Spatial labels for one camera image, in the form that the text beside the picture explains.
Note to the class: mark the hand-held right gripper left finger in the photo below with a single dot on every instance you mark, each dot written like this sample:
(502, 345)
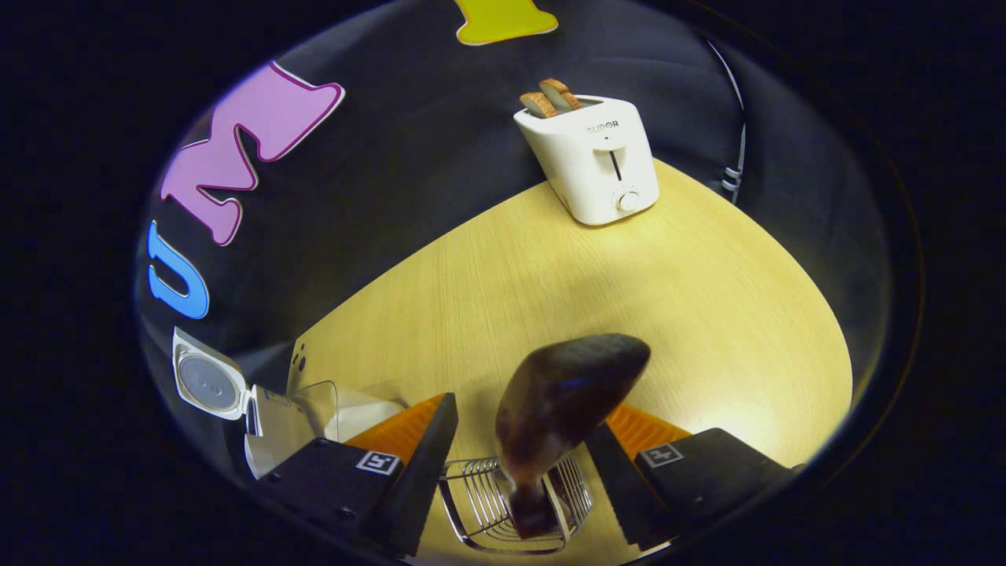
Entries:
(420, 472)

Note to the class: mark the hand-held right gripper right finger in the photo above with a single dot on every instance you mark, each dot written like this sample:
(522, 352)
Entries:
(621, 495)

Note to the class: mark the white rice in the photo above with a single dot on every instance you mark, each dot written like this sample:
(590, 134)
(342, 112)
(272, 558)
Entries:
(369, 417)

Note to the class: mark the brown wooden spoon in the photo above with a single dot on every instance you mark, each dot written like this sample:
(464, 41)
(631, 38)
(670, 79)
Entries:
(558, 401)

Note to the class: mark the white rice cooker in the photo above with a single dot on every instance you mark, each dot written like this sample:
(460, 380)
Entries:
(208, 381)

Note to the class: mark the clear plastic container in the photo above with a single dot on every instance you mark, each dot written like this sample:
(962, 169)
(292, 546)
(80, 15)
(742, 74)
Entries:
(314, 405)

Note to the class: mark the black backdrop cloth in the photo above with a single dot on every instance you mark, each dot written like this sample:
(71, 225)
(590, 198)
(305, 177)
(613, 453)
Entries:
(440, 157)

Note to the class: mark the white toaster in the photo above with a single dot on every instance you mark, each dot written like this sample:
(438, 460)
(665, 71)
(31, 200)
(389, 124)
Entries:
(597, 169)

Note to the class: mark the toasted bread slice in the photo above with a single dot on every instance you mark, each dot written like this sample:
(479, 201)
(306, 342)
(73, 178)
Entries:
(539, 105)
(560, 93)

